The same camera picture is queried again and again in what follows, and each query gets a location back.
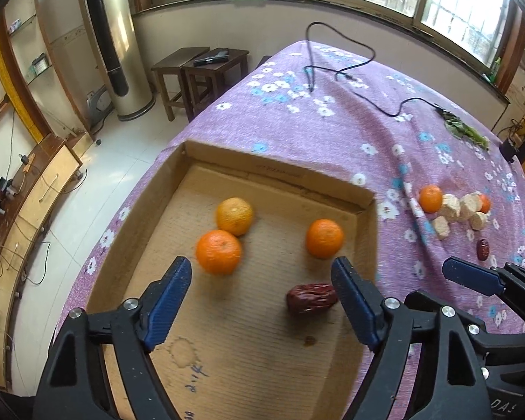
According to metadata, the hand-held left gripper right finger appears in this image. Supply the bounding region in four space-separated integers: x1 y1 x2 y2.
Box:
331 257 493 420

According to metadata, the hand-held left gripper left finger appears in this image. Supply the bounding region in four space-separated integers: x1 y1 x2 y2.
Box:
33 256 193 420

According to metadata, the bright orange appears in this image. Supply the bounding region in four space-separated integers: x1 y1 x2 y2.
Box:
419 185 444 214
305 219 345 260
195 230 243 276

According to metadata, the shallow cardboard box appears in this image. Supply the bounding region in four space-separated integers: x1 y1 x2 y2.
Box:
84 139 379 420

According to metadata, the pale yellowish orange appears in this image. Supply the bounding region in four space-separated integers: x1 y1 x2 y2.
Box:
216 197 255 237

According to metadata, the green leafy vegetable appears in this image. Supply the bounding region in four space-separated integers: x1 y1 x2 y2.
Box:
444 111 491 149

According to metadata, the purple floral tablecloth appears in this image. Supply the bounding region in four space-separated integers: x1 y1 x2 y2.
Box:
55 40 525 420

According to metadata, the wooden low counter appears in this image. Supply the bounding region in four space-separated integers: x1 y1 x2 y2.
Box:
0 133 84 390

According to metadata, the grey floor appliance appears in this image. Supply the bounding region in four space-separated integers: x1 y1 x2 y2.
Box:
86 89 113 132

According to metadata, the dark wooden stool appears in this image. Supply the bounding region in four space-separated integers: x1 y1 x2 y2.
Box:
181 48 250 123
152 47 211 122

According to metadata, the black flat device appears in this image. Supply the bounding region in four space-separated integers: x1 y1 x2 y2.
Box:
193 50 230 67

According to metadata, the golden tower air conditioner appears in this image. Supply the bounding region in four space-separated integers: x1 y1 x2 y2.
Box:
76 0 156 122

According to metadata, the small white green box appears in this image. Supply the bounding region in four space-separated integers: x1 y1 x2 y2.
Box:
28 55 51 75

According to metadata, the black cable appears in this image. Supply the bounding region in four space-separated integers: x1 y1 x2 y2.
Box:
304 22 448 119

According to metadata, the wooden wall shelf cabinet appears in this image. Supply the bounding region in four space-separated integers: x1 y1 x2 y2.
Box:
0 0 88 141

